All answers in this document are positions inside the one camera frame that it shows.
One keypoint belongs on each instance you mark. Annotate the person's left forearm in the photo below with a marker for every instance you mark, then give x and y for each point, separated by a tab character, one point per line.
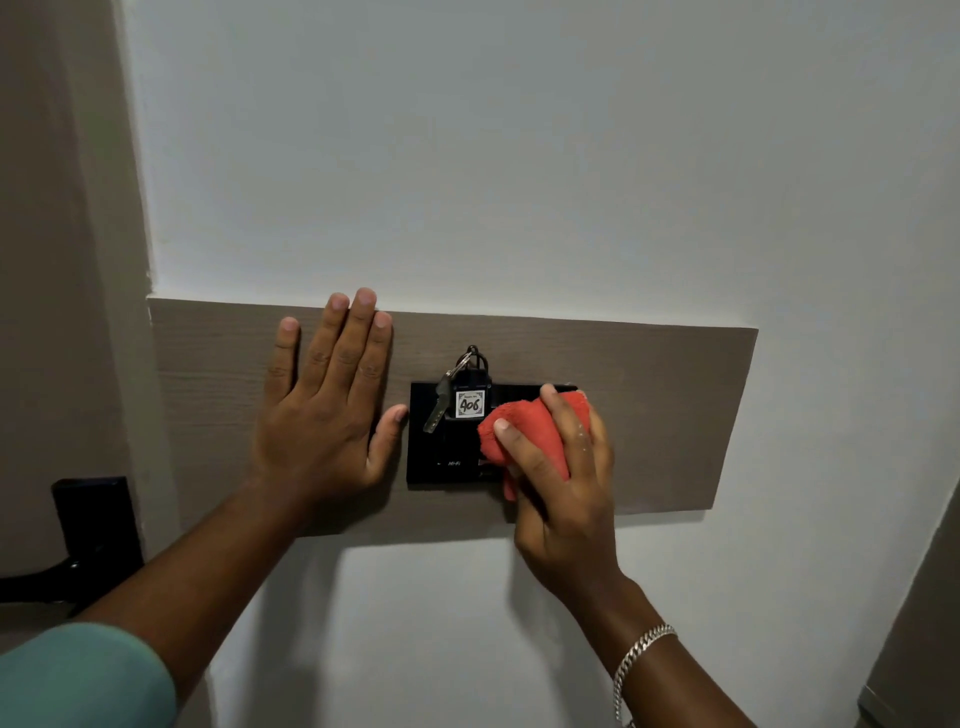
202	577

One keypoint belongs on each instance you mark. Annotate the person's left little finger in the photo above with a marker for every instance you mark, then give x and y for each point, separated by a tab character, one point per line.
282	360

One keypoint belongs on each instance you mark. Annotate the grey-brown cabinet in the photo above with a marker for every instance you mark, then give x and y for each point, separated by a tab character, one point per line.
922	645

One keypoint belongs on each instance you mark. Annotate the black key tag white label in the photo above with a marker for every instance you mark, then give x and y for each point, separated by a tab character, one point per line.
470	405

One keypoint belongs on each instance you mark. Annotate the person's right thumb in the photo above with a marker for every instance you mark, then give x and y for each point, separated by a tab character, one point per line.
529	454

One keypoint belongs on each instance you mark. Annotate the red cleaning cloth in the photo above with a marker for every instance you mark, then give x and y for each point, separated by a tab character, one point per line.
536	431

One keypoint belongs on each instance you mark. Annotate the silver metal key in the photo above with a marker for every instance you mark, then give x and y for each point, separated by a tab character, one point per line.
439	409

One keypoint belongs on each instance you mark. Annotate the teal shirt sleeve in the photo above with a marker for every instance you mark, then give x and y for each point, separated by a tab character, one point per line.
82	679

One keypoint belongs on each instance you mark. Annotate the grey wooden wall panel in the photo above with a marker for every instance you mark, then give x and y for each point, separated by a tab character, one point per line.
660	420

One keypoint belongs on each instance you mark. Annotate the beige door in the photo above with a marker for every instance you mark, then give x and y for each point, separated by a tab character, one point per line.
45	262

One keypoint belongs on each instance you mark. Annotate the person's left thumb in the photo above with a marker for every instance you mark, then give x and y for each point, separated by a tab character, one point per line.
390	439

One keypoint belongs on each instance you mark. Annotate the person's left hand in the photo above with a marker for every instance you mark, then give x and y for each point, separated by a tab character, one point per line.
319	439

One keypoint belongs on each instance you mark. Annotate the person's right forearm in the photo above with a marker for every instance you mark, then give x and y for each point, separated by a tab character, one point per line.
660	660

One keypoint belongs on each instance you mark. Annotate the black wall switch panel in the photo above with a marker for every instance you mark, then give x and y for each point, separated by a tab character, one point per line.
446	457

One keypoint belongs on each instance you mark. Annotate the person's right hand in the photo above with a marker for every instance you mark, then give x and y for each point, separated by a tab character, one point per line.
566	517

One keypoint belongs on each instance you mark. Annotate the person's left middle finger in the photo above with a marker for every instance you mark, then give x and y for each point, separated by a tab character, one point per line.
352	341

